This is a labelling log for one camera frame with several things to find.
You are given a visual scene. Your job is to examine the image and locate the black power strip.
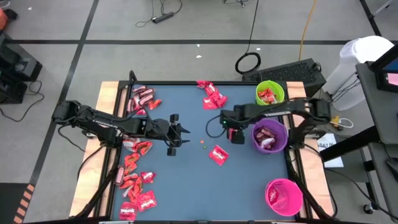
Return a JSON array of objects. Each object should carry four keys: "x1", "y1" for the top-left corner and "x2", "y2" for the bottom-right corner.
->
[{"x1": 151, "y1": 11, "x2": 175, "y2": 24}]

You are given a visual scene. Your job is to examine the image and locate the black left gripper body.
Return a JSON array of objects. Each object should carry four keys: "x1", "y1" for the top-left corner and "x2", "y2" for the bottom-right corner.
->
[{"x1": 144, "y1": 113, "x2": 184, "y2": 157}]

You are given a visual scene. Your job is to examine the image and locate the yellow connector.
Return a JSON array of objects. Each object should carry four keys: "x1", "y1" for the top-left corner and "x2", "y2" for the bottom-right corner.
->
[{"x1": 328, "y1": 115, "x2": 343, "y2": 131}]

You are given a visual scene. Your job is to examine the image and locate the white cable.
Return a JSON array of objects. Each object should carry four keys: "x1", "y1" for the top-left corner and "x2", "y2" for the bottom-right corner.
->
[{"x1": 329, "y1": 117, "x2": 354, "y2": 130}]

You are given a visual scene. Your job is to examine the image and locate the white paper sheet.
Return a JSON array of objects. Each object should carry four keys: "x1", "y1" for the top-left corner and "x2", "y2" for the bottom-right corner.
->
[{"x1": 317, "y1": 133, "x2": 345, "y2": 169}]

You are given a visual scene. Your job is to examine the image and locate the yellow cable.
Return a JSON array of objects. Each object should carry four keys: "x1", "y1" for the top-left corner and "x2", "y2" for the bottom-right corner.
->
[{"x1": 298, "y1": 0, "x2": 318, "y2": 62}]

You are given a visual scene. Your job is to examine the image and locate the black floor object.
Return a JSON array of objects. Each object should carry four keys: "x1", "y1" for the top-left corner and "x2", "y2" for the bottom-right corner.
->
[{"x1": 3, "y1": 8, "x2": 19, "y2": 20}]

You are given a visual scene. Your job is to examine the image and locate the pink plastic bucket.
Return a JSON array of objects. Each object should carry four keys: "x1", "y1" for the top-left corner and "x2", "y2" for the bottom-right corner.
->
[{"x1": 264, "y1": 178, "x2": 304, "y2": 217}]

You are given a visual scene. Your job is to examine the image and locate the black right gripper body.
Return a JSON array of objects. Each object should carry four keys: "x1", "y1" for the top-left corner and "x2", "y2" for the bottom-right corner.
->
[{"x1": 225, "y1": 119, "x2": 246, "y2": 146}]

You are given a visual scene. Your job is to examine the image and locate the white bag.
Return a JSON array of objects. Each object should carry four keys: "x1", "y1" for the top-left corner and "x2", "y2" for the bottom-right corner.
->
[{"x1": 322, "y1": 35, "x2": 396, "y2": 112}]

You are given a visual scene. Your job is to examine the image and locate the grey desk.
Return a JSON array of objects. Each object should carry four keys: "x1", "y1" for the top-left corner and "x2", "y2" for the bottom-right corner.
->
[
  {"x1": 368, "y1": 141, "x2": 398, "y2": 224},
  {"x1": 355, "y1": 61, "x2": 398, "y2": 146}
]

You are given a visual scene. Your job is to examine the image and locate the black perforated computer case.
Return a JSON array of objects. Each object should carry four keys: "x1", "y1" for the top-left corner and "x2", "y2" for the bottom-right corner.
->
[{"x1": 241, "y1": 58, "x2": 327, "y2": 100}]

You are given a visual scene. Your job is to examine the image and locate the green plastic bucket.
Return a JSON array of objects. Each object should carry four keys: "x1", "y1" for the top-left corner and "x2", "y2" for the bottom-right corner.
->
[{"x1": 255, "y1": 80, "x2": 285, "y2": 112}]

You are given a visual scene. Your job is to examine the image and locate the orange silver Reese's pack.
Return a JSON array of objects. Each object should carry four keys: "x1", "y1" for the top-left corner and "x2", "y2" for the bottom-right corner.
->
[{"x1": 122, "y1": 138, "x2": 141, "y2": 153}]

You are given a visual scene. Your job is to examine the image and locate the black equipment box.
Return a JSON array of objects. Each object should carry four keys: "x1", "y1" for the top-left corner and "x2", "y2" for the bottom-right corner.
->
[{"x1": 0, "y1": 32, "x2": 44, "y2": 105}]

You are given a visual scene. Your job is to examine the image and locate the orange object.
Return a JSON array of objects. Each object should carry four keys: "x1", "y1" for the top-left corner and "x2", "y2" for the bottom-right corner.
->
[{"x1": 0, "y1": 7, "x2": 9, "y2": 31}]

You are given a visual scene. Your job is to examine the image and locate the black floor cable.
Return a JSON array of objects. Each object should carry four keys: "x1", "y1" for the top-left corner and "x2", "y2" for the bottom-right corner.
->
[{"x1": 0, "y1": 80, "x2": 45, "y2": 123}]

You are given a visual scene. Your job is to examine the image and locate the black coiled cable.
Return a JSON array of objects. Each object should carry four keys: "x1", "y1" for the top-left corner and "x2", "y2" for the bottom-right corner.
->
[{"x1": 234, "y1": 0, "x2": 262, "y2": 75}]

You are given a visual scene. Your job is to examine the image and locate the black monitor with screen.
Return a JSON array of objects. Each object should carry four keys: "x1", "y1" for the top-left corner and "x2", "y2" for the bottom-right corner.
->
[{"x1": 369, "y1": 43, "x2": 398, "y2": 94}]

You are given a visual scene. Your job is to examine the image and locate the wooden board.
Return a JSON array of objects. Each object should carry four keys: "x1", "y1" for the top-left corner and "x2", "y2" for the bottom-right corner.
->
[
  {"x1": 68, "y1": 81, "x2": 121, "y2": 218},
  {"x1": 285, "y1": 81, "x2": 335, "y2": 218}
]

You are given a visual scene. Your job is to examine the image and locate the black power strip cable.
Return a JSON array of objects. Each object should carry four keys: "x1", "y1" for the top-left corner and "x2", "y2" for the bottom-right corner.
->
[{"x1": 135, "y1": 0, "x2": 183, "y2": 28}]

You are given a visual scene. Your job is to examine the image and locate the purple plastic bucket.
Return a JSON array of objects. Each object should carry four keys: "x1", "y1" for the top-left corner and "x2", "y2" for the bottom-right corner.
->
[{"x1": 251, "y1": 118, "x2": 289, "y2": 155}]

